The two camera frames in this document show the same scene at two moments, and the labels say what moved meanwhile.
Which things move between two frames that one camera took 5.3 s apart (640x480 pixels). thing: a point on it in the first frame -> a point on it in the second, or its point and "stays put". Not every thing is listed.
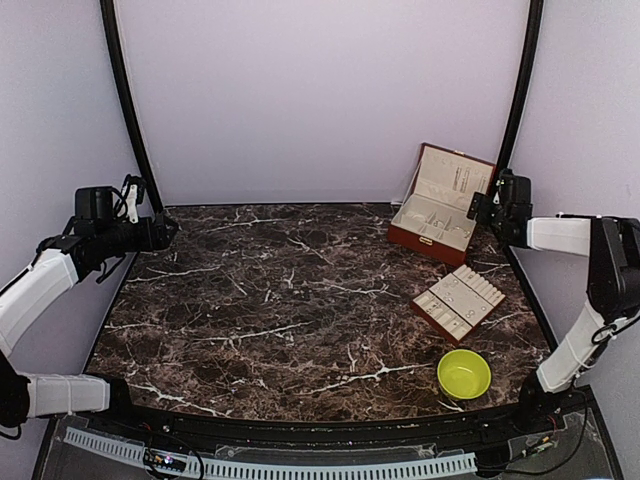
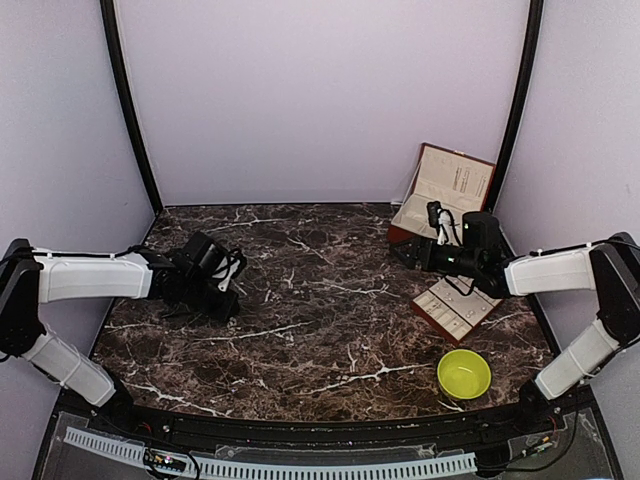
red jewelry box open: (432, 217) stays put
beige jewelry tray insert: (457, 304) stays put
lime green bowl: (463, 374) stays put
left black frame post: (122, 79) stays put
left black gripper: (161, 241) -> (224, 310)
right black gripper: (480, 204) -> (418, 244)
